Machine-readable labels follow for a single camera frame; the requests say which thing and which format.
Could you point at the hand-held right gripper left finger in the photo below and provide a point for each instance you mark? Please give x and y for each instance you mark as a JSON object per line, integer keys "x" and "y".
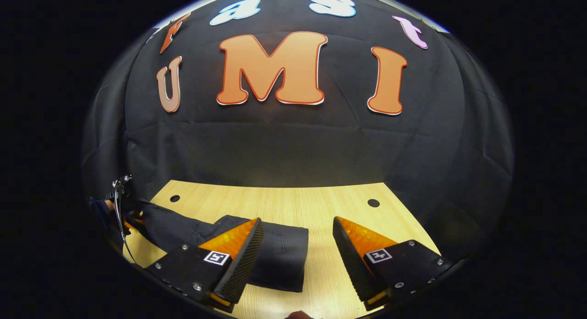
{"x": 240, "y": 264}

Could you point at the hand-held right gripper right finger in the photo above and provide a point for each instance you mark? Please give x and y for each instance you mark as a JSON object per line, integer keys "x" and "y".
{"x": 355, "y": 268}

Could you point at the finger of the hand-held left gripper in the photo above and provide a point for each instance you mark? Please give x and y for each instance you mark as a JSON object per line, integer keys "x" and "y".
{"x": 135, "y": 220}

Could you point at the black jeans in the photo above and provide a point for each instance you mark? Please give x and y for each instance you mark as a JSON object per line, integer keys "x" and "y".
{"x": 284, "y": 255}

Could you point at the black backdrop cloth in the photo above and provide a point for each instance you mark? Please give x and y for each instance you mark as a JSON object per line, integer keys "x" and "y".
{"x": 298, "y": 145}

